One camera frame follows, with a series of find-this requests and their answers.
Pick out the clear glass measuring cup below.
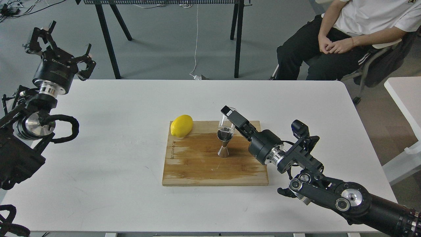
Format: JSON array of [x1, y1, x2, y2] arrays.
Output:
[[217, 114, 235, 135]]

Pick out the white hanging cable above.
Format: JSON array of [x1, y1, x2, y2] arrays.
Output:
[[189, 3, 209, 80]]

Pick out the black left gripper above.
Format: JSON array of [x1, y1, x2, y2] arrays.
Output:
[[22, 20, 96, 95]]

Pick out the steel double jigger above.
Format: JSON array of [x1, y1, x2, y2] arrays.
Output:
[[217, 126, 234, 158]]

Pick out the yellow lemon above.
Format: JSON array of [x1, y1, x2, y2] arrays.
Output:
[[170, 115, 193, 138]]

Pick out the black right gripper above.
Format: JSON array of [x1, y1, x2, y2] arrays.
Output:
[[221, 106, 283, 165]]

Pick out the chair with grey frame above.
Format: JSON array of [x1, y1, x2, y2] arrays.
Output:
[[274, 15, 420, 87]]

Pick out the wooden cutting board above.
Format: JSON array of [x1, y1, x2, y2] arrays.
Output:
[[162, 120, 269, 186]]

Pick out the black floor cables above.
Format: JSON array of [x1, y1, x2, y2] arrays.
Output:
[[0, 0, 68, 23]]

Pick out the black metal frame table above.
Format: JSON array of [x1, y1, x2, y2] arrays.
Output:
[[75, 0, 253, 80]]

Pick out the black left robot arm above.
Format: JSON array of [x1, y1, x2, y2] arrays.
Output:
[[0, 21, 96, 190]]

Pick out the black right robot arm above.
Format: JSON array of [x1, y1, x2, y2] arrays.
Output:
[[221, 106, 421, 237]]

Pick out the seated person white shirt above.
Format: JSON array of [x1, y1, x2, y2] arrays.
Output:
[[275, 0, 421, 81]]

